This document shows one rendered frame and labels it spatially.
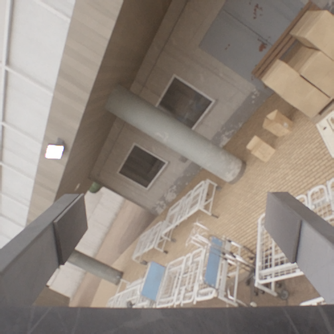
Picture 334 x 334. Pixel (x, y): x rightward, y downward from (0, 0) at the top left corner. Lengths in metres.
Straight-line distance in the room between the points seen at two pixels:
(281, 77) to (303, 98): 0.50
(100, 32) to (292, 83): 2.88
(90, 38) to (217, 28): 3.68
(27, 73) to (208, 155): 3.68
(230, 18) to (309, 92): 2.84
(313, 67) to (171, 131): 2.67
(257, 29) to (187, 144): 3.10
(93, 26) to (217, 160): 3.45
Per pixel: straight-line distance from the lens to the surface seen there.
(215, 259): 3.70
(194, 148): 5.15
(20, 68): 4.80
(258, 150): 4.95
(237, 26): 6.45
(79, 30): 3.53
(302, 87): 4.38
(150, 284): 5.31
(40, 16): 4.26
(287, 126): 5.07
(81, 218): 0.16
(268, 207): 0.17
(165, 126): 5.03
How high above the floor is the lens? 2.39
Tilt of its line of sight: 9 degrees down
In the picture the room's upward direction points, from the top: 60 degrees counter-clockwise
